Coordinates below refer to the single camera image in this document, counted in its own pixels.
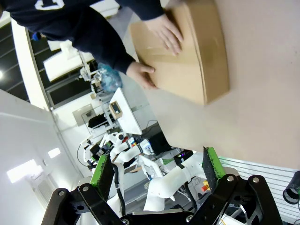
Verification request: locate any white flat panel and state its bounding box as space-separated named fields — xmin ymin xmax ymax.
xmin=43 ymin=40 xmax=81 ymax=82

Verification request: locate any black sleeved left arm cable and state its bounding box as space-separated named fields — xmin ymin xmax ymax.
xmin=112 ymin=163 xmax=128 ymax=218

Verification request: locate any person's right hand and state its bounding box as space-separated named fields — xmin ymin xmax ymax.
xmin=126 ymin=61 xmax=158 ymax=90

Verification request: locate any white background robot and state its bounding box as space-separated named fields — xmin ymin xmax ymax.
xmin=78 ymin=132 xmax=155 ymax=170

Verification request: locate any large rectangular ceiling light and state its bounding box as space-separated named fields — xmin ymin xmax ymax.
xmin=6 ymin=158 xmax=42 ymax=184

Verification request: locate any brown cardboard box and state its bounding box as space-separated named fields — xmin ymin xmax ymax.
xmin=128 ymin=1 xmax=231 ymax=106

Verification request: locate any person's left forearm navy sleeve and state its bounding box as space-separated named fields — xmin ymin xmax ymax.
xmin=116 ymin=0 xmax=165 ymax=22

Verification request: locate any person's right forearm navy sleeve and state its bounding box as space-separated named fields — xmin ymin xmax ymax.
xmin=75 ymin=14 xmax=136 ymax=75

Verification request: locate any bluish clear plastic bag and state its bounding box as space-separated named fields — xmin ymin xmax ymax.
xmin=93 ymin=62 xmax=123 ymax=92

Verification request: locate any person's left hand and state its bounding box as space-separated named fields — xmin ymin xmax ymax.
xmin=145 ymin=14 xmax=185 ymax=57

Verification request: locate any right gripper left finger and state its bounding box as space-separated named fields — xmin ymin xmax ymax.
xmin=41 ymin=153 xmax=124 ymax=225

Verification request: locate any grey slotted aluminium base plate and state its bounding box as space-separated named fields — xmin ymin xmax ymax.
xmin=217 ymin=156 xmax=300 ymax=225

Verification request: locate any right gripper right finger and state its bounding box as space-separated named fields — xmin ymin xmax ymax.
xmin=187 ymin=146 xmax=284 ymax=225

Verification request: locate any white background table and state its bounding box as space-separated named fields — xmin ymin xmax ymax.
xmin=110 ymin=88 xmax=143 ymax=136

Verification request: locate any black cylinder tube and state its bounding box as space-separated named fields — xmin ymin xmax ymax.
xmin=282 ymin=170 xmax=300 ymax=205

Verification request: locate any black computer case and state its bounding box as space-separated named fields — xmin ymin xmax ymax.
xmin=148 ymin=132 xmax=172 ymax=153

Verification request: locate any small box with black device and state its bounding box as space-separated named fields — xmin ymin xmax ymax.
xmin=108 ymin=100 xmax=124 ymax=120

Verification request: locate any small rectangular ceiling light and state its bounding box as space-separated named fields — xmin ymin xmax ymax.
xmin=47 ymin=147 xmax=61 ymax=159

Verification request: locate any person's navy sweatshirt torso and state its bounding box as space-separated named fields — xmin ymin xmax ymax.
xmin=0 ymin=0 xmax=122 ymax=47

